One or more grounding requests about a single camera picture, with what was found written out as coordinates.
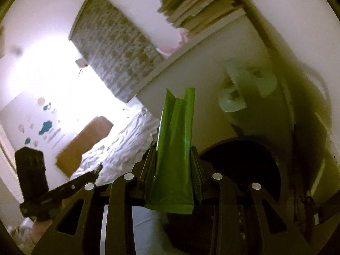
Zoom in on green wrapper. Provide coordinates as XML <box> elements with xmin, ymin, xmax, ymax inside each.
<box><xmin>146</xmin><ymin>88</ymin><xmax>195</xmax><ymax>215</ymax></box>

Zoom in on black trash bin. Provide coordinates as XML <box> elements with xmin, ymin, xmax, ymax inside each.
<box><xmin>164</xmin><ymin>136</ymin><xmax>281</xmax><ymax>254</ymax></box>

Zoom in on wooden headboard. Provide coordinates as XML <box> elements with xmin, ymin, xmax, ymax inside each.
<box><xmin>55</xmin><ymin>116</ymin><xmax>113</xmax><ymax>178</ymax></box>

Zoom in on white ruffled duvet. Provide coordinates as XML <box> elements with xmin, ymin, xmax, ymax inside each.
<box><xmin>70</xmin><ymin>106</ymin><xmax>160</xmax><ymax>186</ymax></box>

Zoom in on round blue table cloth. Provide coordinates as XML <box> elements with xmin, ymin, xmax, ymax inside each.
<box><xmin>99</xmin><ymin>204</ymin><xmax>182</xmax><ymax>255</ymax></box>

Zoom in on green tower fan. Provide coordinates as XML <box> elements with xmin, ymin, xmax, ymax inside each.
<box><xmin>218</xmin><ymin>59</ymin><xmax>292</xmax><ymax>149</ymax></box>

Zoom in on white bedside cabinet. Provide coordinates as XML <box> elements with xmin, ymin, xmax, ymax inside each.
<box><xmin>132</xmin><ymin>9</ymin><xmax>269</xmax><ymax>151</ymax></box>

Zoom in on stack of books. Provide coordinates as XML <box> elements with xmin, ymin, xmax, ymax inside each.
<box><xmin>158</xmin><ymin>0</ymin><xmax>244</xmax><ymax>39</ymax></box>

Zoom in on blue cloud wall stickers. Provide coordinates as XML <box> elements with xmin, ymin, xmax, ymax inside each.
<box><xmin>18</xmin><ymin>97</ymin><xmax>61</xmax><ymax>148</ymax></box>

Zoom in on white wall socket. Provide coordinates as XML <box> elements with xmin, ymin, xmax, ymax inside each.
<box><xmin>311</xmin><ymin>112</ymin><xmax>339</xmax><ymax>204</ymax></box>

